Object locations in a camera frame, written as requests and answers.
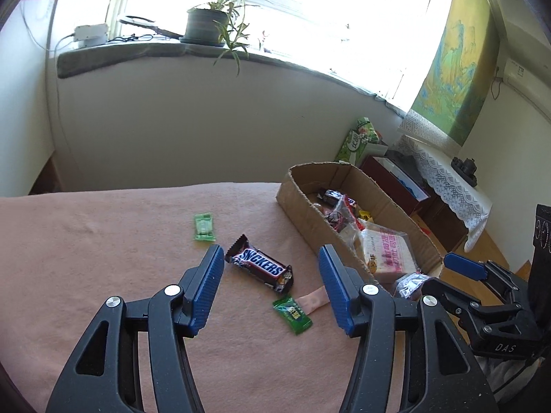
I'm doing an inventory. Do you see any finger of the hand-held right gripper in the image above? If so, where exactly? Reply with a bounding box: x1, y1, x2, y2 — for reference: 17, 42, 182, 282
421, 279, 483, 323
443, 253, 528, 302

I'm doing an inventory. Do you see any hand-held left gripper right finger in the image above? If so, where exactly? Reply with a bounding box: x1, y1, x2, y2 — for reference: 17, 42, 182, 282
318, 244, 500, 413

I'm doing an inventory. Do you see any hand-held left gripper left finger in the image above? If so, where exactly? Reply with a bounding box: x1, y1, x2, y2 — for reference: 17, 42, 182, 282
45, 244, 225, 413

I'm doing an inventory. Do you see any red-edged dark snack packet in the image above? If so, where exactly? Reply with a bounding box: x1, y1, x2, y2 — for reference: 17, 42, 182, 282
394, 272, 431, 299
323, 198, 358, 231

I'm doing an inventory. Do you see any brown chocolate bar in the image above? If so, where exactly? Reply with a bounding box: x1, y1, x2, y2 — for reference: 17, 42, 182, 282
225, 234, 294, 295

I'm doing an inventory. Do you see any cardboard box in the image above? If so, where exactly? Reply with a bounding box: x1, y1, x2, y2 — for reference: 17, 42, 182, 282
275, 161, 444, 295

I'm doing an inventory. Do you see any black patterned snack packet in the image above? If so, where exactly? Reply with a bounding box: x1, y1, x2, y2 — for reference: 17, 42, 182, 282
319, 188, 345, 207

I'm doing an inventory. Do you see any wooden cabinet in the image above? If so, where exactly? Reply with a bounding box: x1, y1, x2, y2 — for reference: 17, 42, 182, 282
413, 193, 470, 252

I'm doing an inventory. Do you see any dark green candy packet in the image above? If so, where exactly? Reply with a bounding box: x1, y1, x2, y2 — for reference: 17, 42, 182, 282
272, 295, 312, 335

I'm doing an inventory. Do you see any light green candy packet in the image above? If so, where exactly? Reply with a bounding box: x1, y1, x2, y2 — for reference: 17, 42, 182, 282
192, 212, 216, 242

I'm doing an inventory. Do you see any sliced bread packet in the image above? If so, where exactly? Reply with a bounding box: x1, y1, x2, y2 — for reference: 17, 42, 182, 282
340, 219, 418, 282

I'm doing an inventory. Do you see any lace covered side table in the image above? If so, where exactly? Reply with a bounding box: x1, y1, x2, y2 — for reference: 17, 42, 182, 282
396, 133, 493, 242

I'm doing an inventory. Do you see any black teapot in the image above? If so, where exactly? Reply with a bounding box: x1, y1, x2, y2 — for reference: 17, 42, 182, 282
450, 156, 479, 188

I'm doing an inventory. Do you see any dark red box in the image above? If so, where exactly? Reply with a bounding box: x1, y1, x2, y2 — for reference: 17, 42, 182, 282
359, 155, 431, 216

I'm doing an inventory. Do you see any dark grey cloth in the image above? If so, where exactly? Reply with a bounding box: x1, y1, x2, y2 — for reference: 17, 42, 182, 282
385, 150, 416, 169

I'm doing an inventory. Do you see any green tissue box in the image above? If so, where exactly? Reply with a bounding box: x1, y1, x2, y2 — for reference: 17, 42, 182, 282
336, 133, 388, 164

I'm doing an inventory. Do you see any green snack bag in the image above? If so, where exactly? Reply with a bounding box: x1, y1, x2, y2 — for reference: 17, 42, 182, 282
355, 117, 382, 145

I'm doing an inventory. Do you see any white air conditioner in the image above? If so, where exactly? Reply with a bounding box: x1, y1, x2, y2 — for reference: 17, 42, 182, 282
503, 58, 551, 113

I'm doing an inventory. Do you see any potted spider plant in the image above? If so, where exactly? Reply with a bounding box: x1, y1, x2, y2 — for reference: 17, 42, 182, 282
170, 0, 261, 76

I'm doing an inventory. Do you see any white electronic device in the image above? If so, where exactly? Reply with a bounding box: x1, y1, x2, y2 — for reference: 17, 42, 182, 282
73, 23, 109, 49

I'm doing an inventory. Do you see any landscape wall scroll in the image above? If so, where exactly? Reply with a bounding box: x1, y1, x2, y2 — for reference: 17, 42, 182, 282
398, 0, 502, 147

